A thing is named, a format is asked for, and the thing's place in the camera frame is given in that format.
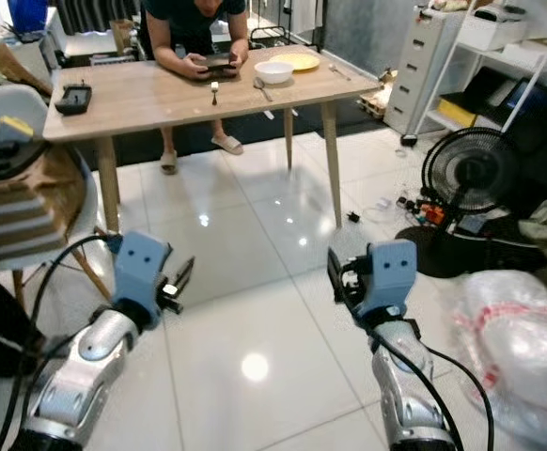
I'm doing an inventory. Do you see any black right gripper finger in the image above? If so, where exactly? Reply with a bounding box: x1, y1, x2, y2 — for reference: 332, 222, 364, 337
327, 247, 350, 303

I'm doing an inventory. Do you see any black phone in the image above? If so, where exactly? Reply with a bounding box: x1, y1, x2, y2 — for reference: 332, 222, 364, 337
204, 54, 237, 76

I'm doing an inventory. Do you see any man's right hand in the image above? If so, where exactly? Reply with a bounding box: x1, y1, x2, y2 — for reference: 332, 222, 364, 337
182, 54, 211, 82

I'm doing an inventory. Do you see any man's left hand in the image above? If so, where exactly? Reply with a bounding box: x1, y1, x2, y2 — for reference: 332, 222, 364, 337
223, 54, 246, 76

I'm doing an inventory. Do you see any power strip with plugs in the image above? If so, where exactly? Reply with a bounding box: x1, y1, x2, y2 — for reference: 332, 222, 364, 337
400, 195, 448, 226

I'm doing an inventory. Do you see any black floor fan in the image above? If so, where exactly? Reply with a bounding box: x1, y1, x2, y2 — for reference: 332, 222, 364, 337
396, 126, 547, 279

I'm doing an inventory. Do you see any brown striped bag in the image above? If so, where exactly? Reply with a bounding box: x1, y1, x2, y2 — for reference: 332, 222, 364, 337
0, 146, 91, 264

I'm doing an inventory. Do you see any clear plastic bag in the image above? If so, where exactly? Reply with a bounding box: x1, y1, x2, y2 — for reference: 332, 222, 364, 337
447, 271, 547, 443

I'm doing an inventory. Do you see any light wooden dining table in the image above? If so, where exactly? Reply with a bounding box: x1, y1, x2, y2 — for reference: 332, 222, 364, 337
43, 43, 383, 234

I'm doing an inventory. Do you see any silver spoon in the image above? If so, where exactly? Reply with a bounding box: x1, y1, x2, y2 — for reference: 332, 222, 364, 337
253, 77, 274, 102

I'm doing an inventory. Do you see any black handheld device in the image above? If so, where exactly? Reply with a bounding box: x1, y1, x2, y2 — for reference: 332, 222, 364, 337
55, 83, 93, 117

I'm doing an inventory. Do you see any white bowl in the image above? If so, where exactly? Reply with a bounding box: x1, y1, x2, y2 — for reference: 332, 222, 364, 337
255, 61, 295, 86

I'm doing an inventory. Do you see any flat black bag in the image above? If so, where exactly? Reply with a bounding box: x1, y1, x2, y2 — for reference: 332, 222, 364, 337
0, 139, 51, 184

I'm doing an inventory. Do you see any yellow plate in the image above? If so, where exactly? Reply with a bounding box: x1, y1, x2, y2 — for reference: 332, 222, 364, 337
269, 53, 321, 72

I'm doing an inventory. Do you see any white drawer cabinet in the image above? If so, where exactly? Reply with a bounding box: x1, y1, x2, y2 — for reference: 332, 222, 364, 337
382, 8, 462, 137

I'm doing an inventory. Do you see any grey box with yellow top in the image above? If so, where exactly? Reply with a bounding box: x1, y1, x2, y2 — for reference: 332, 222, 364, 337
0, 116, 35, 145

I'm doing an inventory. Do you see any white shelf rack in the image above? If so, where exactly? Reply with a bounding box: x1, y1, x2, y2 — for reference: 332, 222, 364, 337
424, 0, 547, 132

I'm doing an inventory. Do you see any black laptop bag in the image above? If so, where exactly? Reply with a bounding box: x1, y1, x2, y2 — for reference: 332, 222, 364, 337
461, 66, 547, 118

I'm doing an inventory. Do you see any man in dark shirt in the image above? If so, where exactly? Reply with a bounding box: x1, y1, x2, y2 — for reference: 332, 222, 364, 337
140, 0, 252, 176

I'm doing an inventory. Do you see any flat brown cardboard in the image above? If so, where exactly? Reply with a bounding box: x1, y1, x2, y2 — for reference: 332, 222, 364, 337
0, 42, 54, 95

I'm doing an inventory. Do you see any white printer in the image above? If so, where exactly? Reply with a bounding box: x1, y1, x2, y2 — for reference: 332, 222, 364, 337
457, 8, 533, 50

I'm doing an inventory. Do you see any blue plastic container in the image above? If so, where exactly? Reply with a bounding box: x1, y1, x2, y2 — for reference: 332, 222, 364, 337
7, 0, 49, 34

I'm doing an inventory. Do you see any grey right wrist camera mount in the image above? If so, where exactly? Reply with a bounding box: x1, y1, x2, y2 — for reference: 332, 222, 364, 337
358, 239, 418, 320

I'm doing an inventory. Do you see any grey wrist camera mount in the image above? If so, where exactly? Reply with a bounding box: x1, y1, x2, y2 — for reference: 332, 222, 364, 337
117, 231, 173, 325
358, 239, 418, 320

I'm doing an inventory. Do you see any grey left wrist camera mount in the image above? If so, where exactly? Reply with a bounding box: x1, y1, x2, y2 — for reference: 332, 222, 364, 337
117, 231, 173, 325

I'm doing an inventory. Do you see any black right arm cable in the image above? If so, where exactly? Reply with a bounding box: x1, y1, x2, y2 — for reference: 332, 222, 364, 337
347, 299, 467, 451
422, 345, 497, 451

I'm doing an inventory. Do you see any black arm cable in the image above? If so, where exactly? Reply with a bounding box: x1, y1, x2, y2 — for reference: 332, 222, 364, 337
347, 299, 467, 451
24, 334, 77, 451
15, 233, 124, 451
422, 345, 497, 451

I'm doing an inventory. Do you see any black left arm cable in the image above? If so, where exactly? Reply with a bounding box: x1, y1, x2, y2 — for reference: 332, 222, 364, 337
24, 334, 77, 451
15, 233, 124, 451

